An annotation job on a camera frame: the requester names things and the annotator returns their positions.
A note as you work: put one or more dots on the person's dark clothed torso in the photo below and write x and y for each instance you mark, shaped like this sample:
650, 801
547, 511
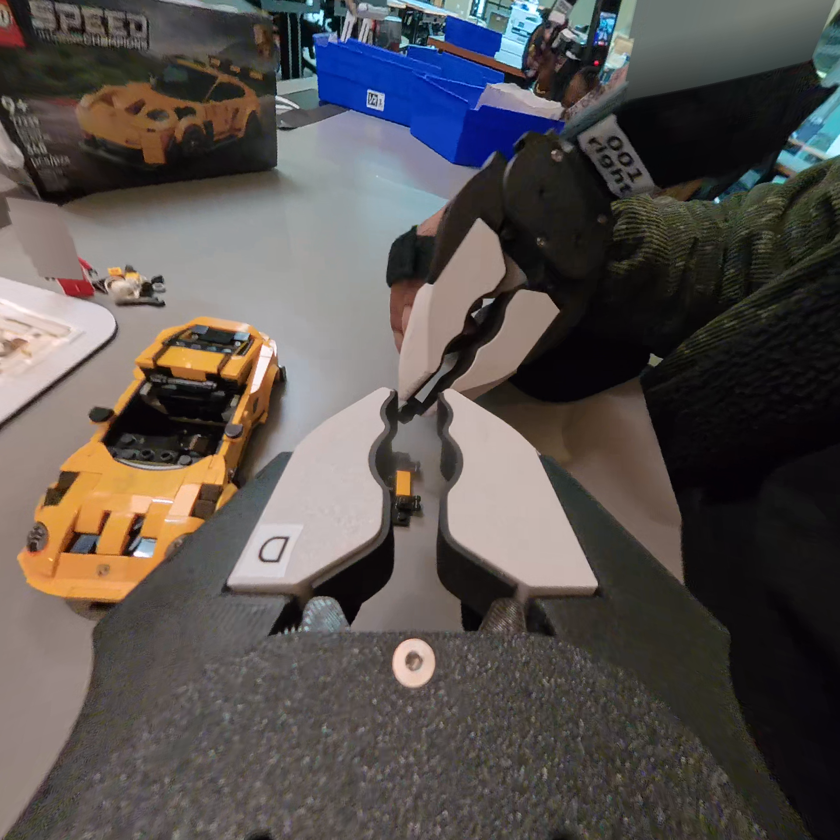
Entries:
774, 656

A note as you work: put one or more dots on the black yellow lego plate assembly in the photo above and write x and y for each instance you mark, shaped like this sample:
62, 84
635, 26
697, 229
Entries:
405, 489

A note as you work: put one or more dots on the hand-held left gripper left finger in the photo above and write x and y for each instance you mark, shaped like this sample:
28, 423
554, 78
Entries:
328, 492

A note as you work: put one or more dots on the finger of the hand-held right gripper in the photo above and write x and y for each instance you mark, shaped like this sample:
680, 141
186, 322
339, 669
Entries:
453, 295
518, 334

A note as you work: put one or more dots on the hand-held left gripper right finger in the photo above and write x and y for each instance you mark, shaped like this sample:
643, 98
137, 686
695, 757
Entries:
512, 512

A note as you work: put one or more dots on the white paper sheets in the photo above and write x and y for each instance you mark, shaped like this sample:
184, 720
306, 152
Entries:
518, 102

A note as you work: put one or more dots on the pile of small lego pieces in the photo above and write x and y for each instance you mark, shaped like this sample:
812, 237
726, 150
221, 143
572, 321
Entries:
131, 285

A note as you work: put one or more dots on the person's right forearm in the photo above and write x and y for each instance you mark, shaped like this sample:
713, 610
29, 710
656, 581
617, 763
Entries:
722, 295

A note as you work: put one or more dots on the yellow lego car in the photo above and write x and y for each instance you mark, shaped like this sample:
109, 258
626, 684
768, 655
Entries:
164, 420

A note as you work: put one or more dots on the person's right hand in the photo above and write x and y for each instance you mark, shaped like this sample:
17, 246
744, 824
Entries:
401, 315

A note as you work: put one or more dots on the red lego minifigure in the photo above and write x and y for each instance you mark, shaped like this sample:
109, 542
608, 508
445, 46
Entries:
80, 283

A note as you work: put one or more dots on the lego set box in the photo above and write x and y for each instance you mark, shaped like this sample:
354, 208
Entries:
144, 98

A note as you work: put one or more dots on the labelled blue storage bin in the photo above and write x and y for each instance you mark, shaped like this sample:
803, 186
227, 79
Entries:
367, 72

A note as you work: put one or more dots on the lego sticker sheet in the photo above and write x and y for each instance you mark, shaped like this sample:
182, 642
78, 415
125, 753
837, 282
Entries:
33, 341

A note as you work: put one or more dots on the white stand base board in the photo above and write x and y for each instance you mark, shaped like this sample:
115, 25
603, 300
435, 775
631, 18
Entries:
79, 315

